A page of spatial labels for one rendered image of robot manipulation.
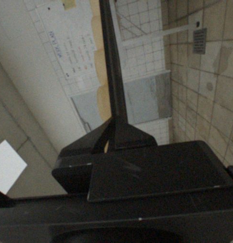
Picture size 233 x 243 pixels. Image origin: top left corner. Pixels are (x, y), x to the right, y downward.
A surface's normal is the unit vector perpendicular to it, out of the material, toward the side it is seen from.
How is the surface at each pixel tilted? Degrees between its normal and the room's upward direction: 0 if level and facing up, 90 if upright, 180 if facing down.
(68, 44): 90
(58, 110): 90
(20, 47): 90
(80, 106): 90
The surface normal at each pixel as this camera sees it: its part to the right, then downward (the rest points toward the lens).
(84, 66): 0.02, 0.50
